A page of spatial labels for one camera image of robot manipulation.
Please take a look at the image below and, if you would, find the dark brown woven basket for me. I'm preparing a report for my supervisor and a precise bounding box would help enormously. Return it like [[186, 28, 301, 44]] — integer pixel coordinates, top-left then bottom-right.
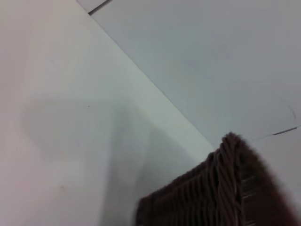
[[135, 131, 301, 226]]

